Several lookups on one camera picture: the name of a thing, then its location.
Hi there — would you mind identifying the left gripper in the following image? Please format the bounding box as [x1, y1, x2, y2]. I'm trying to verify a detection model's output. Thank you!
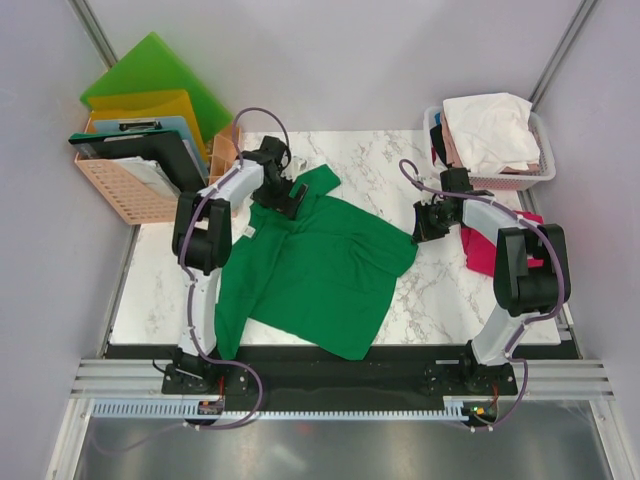
[252, 172, 308, 223]

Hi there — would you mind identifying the green t shirt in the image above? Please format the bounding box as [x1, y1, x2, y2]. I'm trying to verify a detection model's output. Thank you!
[214, 165, 417, 361]

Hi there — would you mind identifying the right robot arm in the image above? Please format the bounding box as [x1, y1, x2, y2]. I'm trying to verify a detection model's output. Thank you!
[412, 168, 571, 394]

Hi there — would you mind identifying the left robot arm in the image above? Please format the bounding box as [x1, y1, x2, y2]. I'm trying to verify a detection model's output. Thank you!
[172, 136, 308, 393]

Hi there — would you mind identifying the red t shirt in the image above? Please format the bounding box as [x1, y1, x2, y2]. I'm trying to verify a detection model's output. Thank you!
[461, 205, 541, 277]

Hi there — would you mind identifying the white laundry basket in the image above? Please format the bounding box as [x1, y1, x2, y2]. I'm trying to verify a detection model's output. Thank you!
[423, 105, 556, 191]

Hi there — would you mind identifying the pink t shirt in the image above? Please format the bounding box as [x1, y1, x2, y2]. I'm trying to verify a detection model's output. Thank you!
[441, 118, 540, 175]

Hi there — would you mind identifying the black t shirt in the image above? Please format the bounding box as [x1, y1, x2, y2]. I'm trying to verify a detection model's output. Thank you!
[430, 124, 446, 160]

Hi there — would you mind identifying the white t shirt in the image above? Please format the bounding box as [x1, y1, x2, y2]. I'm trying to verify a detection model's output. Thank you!
[441, 93, 540, 162]

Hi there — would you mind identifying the black binder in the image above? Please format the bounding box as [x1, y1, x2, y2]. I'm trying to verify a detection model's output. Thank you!
[68, 129, 206, 199]

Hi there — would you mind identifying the peach file organizer basket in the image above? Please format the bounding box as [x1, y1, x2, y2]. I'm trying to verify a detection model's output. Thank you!
[74, 125, 243, 225]

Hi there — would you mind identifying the yellow plastic folder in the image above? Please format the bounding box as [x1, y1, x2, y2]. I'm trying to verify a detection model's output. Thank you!
[89, 89, 206, 160]

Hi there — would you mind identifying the green plastic folder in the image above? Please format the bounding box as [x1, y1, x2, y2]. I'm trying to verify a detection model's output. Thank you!
[80, 32, 232, 140]

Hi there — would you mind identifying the blue clipboard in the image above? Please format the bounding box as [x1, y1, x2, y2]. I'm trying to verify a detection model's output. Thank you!
[93, 116, 206, 168]

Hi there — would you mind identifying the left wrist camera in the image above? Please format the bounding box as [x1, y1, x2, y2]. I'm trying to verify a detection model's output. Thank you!
[284, 156, 307, 180]

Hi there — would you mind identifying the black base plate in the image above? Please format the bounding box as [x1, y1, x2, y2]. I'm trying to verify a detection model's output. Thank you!
[155, 344, 518, 400]

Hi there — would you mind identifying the white cable duct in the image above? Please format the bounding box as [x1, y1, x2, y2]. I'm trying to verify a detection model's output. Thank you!
[91, 398, 469, 422]

